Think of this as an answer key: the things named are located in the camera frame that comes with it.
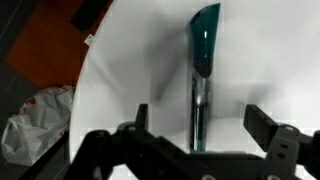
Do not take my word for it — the green marker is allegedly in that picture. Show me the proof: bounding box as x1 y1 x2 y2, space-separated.
190 3 221 152

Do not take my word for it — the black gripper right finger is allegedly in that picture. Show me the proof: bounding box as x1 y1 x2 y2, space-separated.
243 104 278 152

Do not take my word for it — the white plastic bag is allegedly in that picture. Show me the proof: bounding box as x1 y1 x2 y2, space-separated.
1 85 75 166

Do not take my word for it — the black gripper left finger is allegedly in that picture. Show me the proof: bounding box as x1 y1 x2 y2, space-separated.
135 104 149 130

